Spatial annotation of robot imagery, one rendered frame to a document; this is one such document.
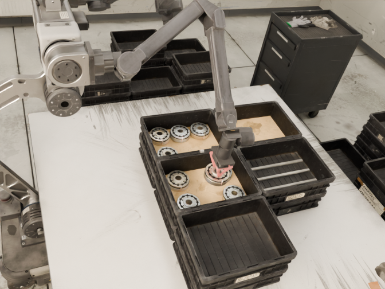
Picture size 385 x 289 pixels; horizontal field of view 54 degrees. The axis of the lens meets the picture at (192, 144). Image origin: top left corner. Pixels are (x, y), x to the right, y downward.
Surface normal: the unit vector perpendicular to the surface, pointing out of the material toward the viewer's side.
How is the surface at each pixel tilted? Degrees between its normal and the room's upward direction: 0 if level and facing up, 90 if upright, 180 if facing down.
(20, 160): 0
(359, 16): 90
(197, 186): 0
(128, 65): 43
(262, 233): 0
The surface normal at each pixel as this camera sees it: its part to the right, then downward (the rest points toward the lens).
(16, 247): 0.15, -0.71
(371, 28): -0.92, 0.16
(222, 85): 0.30, -0.04
